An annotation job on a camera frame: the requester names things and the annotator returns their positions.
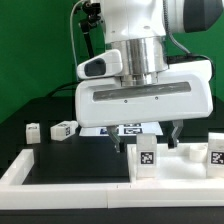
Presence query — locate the black cable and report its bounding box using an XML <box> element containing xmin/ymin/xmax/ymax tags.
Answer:
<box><xmin>46</xmin><ymin>81</ymin><xmax>81</xmax><ymax>98</ymax></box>

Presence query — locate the white cable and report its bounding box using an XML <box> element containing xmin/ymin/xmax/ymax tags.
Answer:
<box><xmin>69</xmin><ymin>0</ymin><xmax>88</xmax><ymax>81</ymax></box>

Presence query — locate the white U-shaped obstacle fence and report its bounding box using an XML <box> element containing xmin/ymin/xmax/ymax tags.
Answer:
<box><xmin>0</xmin><ymin>149</ymin><xmax>224</xmax><ymax>210</ymax></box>

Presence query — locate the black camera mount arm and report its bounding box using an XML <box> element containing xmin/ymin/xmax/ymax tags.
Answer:
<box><xmin>79</xmin><ymin>0</ymin><xmax>102</xmax><ymax>58</ymax></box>

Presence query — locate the white square tabletop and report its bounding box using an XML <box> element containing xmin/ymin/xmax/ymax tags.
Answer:
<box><xmin>127</xmin><ymin>143</ymin><xmax>214</xmax><ymax>182</ymax></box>

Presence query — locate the white marker base plate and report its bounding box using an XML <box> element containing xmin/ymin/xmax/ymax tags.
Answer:
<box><xmin>80</xmin><ymin>122</ymin><xmax>163</xmax><ymax>137</ymax></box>

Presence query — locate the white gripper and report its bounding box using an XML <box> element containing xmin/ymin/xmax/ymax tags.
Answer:
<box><xmin>75</xmin><ymin>60</ymin><xmax>213</xmax><ymax>152</ymax></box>

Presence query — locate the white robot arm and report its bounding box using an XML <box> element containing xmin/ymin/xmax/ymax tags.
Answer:
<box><xmin>75</xmin><ymin>0</ymin><xmax>224</xmax><ymax>152</ymax></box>

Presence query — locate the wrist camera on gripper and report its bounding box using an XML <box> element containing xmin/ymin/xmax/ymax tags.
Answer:
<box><xmin>77</xmin><ymin>49</ymin><xmax>123</xmax><ymax>79</ymax></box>

